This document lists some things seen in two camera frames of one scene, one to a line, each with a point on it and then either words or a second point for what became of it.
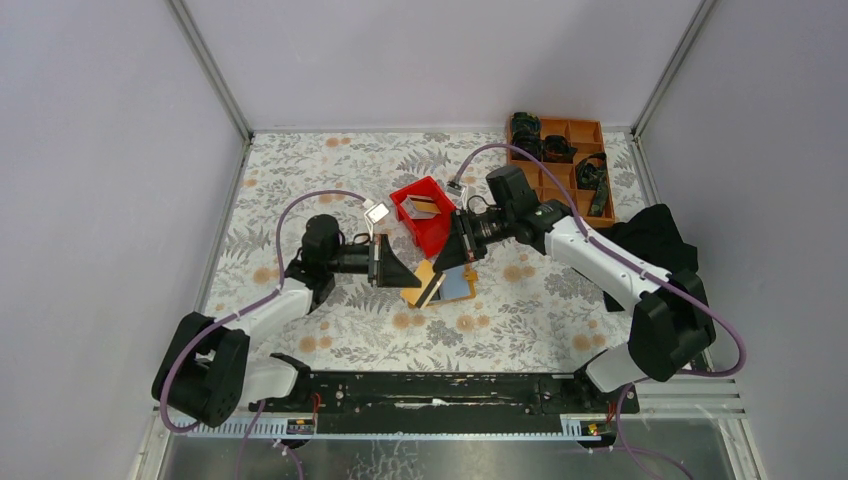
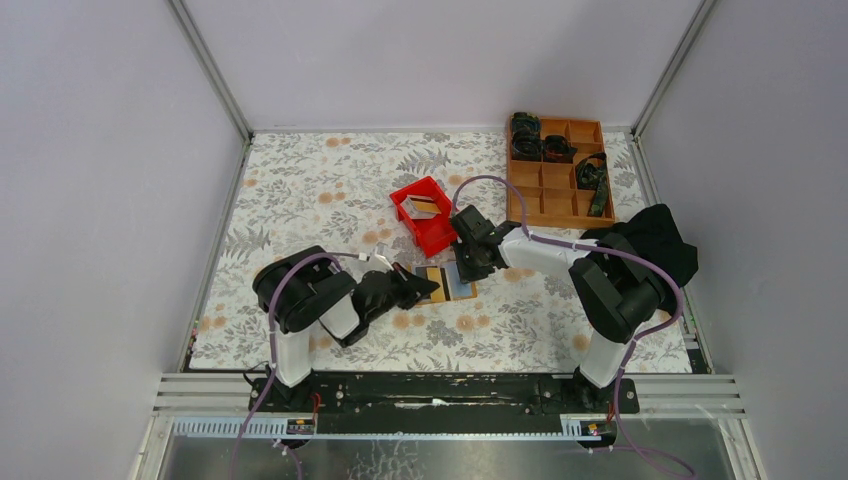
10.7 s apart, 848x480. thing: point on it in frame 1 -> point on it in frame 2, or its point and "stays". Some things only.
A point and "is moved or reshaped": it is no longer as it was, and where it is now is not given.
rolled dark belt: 556,149 stays
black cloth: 651,235 stays
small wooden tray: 459,283 stays
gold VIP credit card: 424,272 is moved or reshaped
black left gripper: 385,268 -> 412,286
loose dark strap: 592,174 stays
